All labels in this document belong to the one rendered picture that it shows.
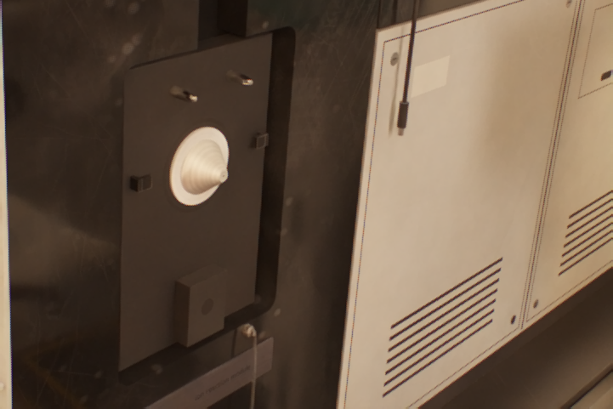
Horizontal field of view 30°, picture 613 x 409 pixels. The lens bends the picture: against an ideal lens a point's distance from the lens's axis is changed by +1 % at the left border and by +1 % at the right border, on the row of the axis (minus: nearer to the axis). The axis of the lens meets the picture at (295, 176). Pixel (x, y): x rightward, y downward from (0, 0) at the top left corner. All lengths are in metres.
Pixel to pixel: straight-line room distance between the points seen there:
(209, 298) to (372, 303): 0.27
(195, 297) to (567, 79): 0.63
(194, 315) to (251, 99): 0.18
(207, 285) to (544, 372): 0.75
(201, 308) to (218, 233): 0.06
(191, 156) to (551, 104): 0.60
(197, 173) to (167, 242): 0.06
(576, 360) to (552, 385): 0.08
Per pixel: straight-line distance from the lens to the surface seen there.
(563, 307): 1.69
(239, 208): 0.92
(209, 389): 0.97
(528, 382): 1.53
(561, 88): 1.36
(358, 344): 1.14
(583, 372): 1.58
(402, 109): 1.04
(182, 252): 0.89
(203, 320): 0.91
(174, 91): 0.82
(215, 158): 0.85
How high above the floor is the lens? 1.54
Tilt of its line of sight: 23 degrees down
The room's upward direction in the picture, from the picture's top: 5 degrees clockwise
